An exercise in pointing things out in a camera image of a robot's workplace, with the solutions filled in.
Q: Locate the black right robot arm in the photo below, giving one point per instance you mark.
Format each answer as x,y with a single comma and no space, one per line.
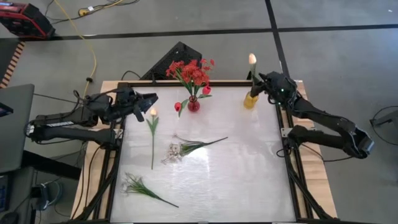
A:
326,119

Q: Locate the black perforated crate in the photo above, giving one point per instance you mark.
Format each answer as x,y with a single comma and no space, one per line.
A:
161,65

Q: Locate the black keyboard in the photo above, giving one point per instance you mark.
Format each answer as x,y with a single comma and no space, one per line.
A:
3,193

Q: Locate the yellow glass vase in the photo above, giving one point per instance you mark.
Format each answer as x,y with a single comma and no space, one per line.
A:
249,102

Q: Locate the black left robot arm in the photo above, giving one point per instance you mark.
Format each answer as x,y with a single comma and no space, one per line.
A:
77,133

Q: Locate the red glass vase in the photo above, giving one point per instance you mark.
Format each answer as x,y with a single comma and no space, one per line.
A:
193,106

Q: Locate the white flower bunch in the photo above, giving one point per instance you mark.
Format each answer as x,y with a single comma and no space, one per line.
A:
192,145
138,186

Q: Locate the black table frame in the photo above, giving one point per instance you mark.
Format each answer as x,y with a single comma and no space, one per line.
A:
146,84

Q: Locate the cream tulip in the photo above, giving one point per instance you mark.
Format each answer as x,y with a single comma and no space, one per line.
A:
153,111
252,58

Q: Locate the red flower bunch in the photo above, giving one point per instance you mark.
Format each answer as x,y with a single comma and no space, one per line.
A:
199,76
174,67

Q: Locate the red tulip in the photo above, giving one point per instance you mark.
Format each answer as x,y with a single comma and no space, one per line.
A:
178,106
206,90

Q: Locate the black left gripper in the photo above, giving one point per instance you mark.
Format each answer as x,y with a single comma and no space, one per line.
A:
127,101

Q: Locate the red black tool cart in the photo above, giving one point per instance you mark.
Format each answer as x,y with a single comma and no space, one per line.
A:
25,21

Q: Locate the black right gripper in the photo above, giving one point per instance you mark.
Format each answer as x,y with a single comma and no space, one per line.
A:
280,87

